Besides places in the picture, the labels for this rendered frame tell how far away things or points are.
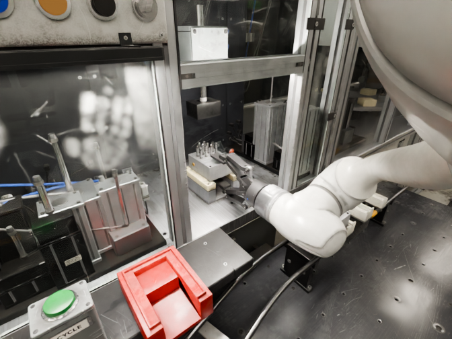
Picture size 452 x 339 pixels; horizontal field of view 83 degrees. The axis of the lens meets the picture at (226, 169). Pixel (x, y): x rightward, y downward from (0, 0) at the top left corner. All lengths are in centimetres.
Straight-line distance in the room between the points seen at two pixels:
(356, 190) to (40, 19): 61
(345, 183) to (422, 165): 28
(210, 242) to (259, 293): 27
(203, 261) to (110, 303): 21
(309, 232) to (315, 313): 36
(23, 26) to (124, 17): 13
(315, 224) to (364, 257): 53
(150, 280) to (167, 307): 6
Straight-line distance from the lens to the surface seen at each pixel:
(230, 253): 66
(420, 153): 36
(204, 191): 80
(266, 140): 98
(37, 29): 44
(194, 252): 66
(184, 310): 56
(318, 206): 59
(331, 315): 89
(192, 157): 84
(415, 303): 102
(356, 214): 95
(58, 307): 48
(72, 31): 44
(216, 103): 79
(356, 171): 61
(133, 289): 55
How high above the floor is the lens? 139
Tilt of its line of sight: 28 degrees down
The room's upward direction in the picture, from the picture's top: straight up
